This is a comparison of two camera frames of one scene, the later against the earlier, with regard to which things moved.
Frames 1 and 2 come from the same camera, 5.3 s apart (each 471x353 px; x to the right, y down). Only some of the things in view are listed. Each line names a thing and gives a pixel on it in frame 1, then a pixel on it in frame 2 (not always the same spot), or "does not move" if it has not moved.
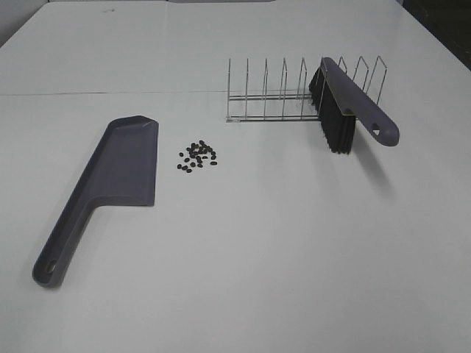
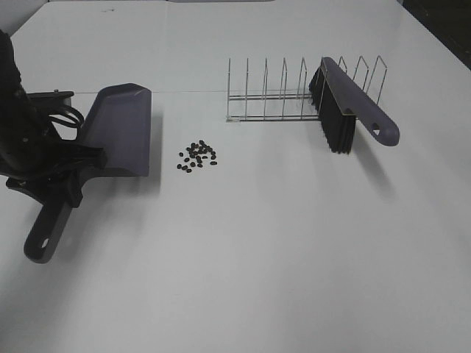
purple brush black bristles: x=339 y=102 does not move
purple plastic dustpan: x=122 y=171 → x=119 y=123
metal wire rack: x=284 y=104 does not move
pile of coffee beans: x=196 y=154 does not move
